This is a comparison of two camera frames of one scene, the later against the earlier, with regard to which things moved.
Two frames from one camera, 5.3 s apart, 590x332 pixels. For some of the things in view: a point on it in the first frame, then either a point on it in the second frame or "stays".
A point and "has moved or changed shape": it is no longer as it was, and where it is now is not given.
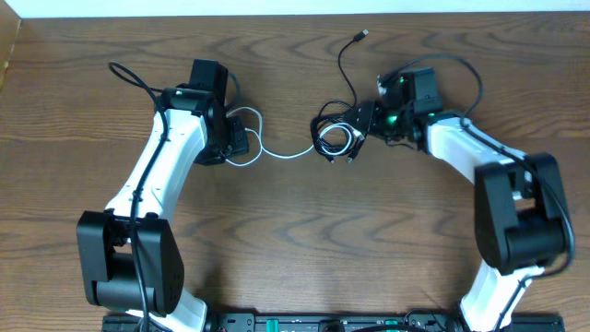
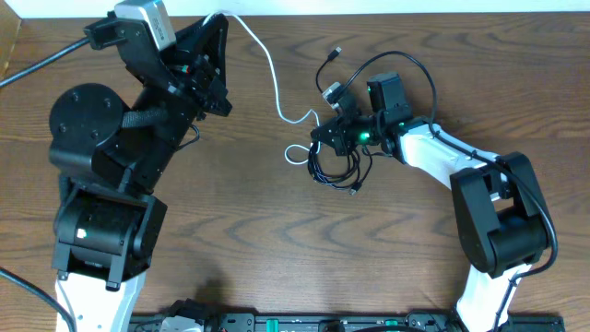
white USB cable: x=262 y=146 → x=273 y=77
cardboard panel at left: x=10 y=23 stays
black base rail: x=326 y=322 stays
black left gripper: x=241 y=145 → x=203 y=45
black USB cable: x=338 y=128 has moved or changed shape
